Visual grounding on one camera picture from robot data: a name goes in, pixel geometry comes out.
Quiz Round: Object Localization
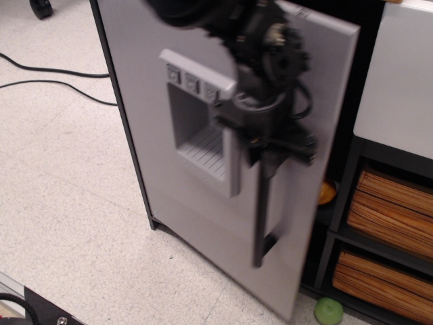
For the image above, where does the black floor cable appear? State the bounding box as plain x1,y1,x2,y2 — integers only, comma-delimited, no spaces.
0,79,118,106
0,52,111,79

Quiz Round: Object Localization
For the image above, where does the grey toy fridge door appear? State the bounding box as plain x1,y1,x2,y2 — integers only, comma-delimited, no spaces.
91,1,359,320

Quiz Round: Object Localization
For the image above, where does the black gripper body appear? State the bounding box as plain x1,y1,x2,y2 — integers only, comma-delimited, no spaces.
213,91,317,165

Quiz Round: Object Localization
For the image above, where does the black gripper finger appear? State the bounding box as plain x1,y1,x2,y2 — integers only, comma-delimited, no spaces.
263,150,287,176
246,146,263,167

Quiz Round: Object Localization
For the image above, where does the black floor cable upper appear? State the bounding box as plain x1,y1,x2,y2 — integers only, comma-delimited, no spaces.
0,52,111,79

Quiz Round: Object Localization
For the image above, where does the white sink front panel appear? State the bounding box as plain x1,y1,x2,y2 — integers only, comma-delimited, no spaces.
354,1,432,158

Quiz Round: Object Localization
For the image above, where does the wooden striped basket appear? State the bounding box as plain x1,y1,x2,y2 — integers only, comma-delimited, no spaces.
332,251,432,324
347,168,432,260

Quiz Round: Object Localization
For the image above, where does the black floor cable lower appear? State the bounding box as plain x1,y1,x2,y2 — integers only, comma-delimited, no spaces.
0,79,118,106

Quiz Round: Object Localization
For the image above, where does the upper wooden striped basket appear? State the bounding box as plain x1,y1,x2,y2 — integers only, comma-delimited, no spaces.
347,168,432,260

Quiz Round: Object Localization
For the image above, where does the lower wooden striped basket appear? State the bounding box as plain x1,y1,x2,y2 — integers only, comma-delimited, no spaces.
332,251,432,324

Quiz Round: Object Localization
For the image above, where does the green toy apple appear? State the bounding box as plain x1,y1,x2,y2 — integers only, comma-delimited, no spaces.
314,297,344,325

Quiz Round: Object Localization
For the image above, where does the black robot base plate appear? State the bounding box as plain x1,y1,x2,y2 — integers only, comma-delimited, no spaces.
0,286,85,325

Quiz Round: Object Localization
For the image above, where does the black bar door handle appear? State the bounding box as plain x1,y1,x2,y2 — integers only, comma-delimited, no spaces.
252,158,278,268

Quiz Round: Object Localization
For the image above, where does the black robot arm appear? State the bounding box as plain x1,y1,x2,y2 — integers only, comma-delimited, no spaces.
148,1,317,177

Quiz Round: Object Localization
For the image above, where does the toy chicken drumstick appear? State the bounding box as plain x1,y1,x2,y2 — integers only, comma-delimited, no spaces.
318,181,337,205

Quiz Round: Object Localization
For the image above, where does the grey water dispenser panel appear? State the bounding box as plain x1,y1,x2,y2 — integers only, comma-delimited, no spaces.
159,49,240,198

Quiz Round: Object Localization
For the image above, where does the black caster wheel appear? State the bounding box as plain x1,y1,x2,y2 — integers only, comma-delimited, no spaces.
29,0,53,20

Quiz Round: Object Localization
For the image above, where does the dark grey fridge cabinet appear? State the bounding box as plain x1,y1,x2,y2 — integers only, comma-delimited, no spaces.
88,0,433,325

